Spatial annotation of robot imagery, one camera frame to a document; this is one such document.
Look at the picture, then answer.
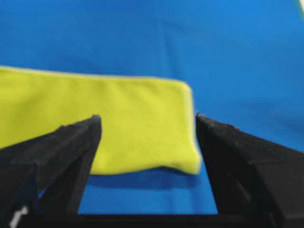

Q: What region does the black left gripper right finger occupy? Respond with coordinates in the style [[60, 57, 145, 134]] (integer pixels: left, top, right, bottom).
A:
[[196, 114, 304, 228]]

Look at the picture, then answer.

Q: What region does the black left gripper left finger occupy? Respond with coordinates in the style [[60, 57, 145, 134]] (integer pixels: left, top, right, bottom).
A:
[[0, 115, 102, 228]]

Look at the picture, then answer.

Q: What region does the yellow-green microfiber towel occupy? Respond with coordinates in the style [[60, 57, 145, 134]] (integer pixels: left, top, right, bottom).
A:
[[0, 66, 202, 175]]

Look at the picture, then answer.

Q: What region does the blue table cloth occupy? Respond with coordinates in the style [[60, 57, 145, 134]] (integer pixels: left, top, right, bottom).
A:
[[0, 0, 304, 216]]

